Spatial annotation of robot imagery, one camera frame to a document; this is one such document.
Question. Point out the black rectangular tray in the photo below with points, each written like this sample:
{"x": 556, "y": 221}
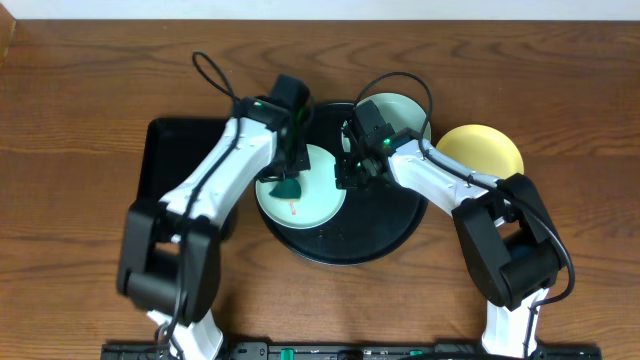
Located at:
{"x": 174, "y": 147}

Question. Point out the yellow plate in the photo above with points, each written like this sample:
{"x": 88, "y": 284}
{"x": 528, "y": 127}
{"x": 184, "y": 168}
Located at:
{"x": 482, "y": 148}

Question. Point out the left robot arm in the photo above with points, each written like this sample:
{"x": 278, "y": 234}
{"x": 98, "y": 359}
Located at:
{"x": 170, "y": 260}

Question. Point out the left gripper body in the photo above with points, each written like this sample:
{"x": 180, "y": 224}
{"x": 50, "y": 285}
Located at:
{"x": 288, "y": 162}

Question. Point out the black round tray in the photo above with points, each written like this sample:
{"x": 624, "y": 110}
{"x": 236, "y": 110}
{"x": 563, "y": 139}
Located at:
{"x": 371, "y": 223}

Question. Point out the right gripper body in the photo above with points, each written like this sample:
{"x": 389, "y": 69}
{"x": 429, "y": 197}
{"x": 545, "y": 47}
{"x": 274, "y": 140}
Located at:
{"x": 352, "y": 172}

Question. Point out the light blue plate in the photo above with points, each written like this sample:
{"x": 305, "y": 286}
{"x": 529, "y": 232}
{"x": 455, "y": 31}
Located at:
{"x": 320, "y": 198}
{"x": 396, "y": 109}

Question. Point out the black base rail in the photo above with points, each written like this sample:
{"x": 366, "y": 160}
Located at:
{"x": 264, "y": 351}

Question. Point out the green yellow sponge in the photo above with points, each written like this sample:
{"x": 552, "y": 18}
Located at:
{"x": 288, "y": 189}

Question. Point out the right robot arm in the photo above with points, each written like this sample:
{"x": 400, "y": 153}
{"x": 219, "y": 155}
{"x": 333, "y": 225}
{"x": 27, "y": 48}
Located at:
{"x": 511, "y": 249}

